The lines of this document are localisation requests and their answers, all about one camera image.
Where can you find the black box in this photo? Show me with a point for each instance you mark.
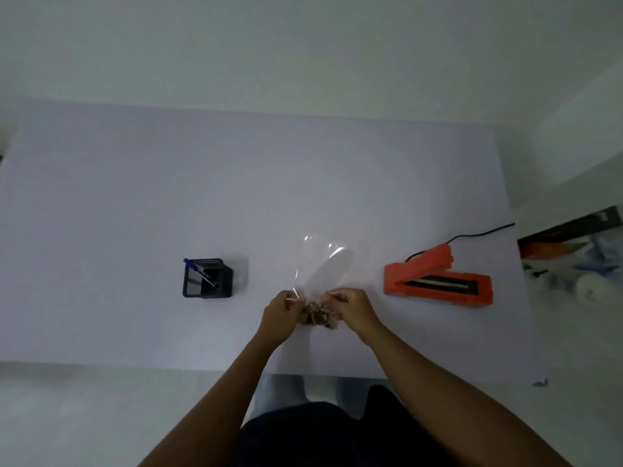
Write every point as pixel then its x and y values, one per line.
pixel 574 227

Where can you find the person's left forearm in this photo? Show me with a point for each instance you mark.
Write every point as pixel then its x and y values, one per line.
pixel 219 408

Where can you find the blue pen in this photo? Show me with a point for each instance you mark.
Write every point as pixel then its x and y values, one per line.
pixel 194 268

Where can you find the orange box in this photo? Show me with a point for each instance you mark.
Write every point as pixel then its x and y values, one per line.
pixel 542 250

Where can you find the blue packets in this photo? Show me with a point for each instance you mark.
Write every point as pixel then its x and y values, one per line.
pixel 596 257

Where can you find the person's left hand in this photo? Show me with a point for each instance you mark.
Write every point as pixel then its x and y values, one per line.
pixel 280 318

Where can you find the person's grey trousers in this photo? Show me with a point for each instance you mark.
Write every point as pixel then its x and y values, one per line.
pixel 287 391

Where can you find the person's right hand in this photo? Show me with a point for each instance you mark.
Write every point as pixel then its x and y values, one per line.
pixel 355 313

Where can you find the black spoon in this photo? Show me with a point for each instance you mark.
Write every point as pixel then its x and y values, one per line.
pixel 537 274

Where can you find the person's right forearm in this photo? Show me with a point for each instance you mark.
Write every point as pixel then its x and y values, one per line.
pixel 452 403

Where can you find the orange heat sealer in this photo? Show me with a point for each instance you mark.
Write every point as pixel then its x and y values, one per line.
pixel 396 282

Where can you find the black mesh pen holder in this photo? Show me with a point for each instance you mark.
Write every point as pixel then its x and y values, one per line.
pixel 225 282

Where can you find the white tape roll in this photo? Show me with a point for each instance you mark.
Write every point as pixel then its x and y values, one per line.
pixel 594 289

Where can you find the clear plastic bag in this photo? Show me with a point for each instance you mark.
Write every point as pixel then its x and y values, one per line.
pixel 323 267

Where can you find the small dark floor scrap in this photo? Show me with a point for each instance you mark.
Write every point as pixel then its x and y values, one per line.
pixel 540 383

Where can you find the person's black shirt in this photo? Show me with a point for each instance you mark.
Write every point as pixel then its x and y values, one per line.
pixel 331 437

